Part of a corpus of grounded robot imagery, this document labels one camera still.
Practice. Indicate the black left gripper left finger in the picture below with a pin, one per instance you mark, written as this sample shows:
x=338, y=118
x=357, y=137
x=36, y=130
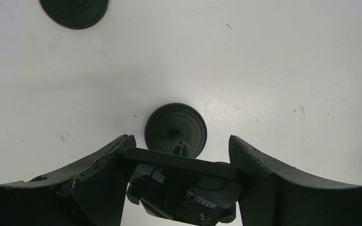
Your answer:
x=88, y=192

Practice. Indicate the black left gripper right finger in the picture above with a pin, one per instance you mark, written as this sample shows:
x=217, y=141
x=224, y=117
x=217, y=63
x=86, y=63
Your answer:
x=281, y=195

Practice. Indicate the black phone stand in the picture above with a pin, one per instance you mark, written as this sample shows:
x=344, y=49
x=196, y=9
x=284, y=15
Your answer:
x=75, y=14
x=176, y=129

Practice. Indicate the black phone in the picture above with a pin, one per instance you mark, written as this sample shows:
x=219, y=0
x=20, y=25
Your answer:
x=184, y=189

